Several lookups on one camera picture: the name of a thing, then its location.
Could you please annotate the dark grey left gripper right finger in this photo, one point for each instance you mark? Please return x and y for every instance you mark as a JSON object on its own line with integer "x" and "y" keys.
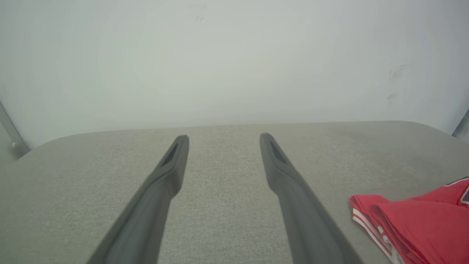
{"x": 307, "y": 223}

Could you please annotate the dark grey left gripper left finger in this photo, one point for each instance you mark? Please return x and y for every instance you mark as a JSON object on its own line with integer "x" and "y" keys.
{"x": 146, "y": 220}

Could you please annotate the red basketball jersey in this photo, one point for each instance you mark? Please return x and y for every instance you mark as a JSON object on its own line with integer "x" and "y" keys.
{"x": 425, "y": 227}

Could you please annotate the grey metal bar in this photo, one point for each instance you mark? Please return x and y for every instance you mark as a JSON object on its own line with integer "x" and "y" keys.
{"x": 13, "y": 135}
{"x": 462, "y": 126}

